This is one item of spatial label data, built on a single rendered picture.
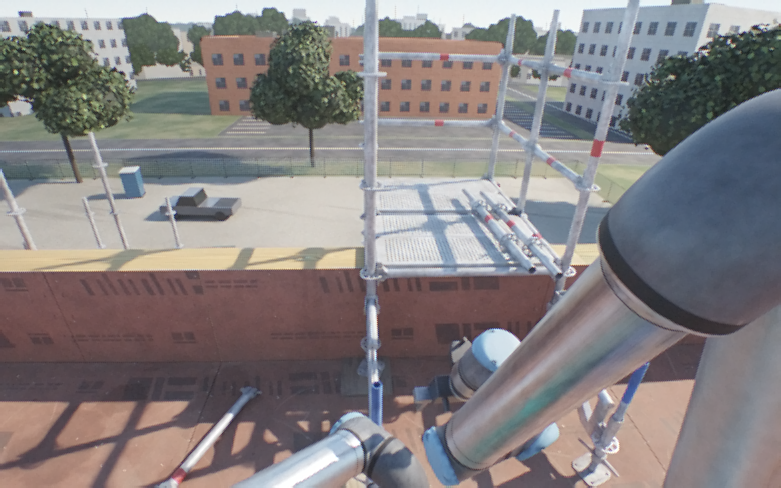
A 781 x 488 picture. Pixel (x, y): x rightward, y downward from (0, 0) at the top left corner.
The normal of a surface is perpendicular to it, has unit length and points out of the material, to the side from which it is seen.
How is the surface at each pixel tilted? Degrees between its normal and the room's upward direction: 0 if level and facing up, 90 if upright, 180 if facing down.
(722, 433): 91
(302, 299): 90
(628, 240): 76
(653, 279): 93
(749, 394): 89
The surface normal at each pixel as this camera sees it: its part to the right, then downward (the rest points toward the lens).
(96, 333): 0.07, 0.48
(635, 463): 0.03, -0.88
